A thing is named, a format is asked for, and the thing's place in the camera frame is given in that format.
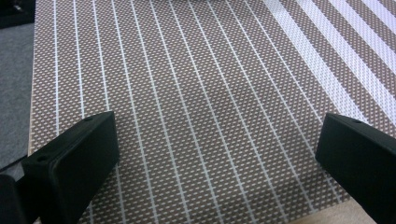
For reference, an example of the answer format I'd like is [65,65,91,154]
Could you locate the dark object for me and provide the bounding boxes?
[0,0,36,30]

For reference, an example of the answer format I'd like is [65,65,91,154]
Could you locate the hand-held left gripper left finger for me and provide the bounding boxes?
[21,110,120,224]

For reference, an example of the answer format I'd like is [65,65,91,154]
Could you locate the brown white-striped woven placemat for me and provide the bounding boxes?
[27,0,396,224]

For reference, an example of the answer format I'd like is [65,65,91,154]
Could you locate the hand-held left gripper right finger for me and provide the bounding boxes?
[315,112,396,224]

